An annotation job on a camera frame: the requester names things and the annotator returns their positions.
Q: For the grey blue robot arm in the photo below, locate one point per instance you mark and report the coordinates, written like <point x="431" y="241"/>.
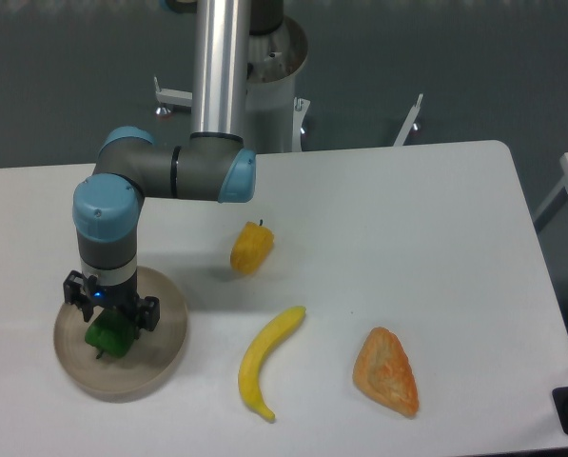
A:
<point x="214" y="166"/>

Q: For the green bell pepper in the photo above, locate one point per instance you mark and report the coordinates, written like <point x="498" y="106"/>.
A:
<point x="112" y="338"/>

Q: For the yellow bell pepper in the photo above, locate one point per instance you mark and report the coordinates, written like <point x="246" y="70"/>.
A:
<point x="251" y="248"/>

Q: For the orange triangular pastry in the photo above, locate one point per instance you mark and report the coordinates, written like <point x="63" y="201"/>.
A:
<point x="382" y="373"/>

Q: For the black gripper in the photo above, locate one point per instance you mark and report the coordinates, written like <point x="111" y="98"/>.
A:
<point x="143" y="312"/>

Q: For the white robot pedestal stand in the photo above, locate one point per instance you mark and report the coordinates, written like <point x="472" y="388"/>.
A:
<point x="274" y="95"/>

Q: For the beige round plate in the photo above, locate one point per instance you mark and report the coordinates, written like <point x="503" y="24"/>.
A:
<point x="151" y="360"/>

